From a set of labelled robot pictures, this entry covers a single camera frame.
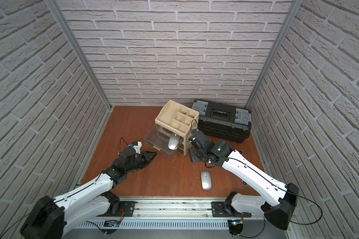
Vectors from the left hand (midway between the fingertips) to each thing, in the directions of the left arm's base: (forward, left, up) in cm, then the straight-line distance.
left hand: (159, 152), depth 81 cm
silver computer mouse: (+4, -8, +5) cm, 10 cm away
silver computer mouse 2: (-12, -27, -12) cm, 32 cm away
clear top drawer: (+12, +2, -5) cm, 13 cm away
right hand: (-4, -21, +7) cm, 22 cm away
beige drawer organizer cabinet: (+11, -12, +14) cm, 22 cm away
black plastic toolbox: (+17, -41, +5) cm, 45 cm away
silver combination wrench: (-14, -47, -11) cm, 50 cm away
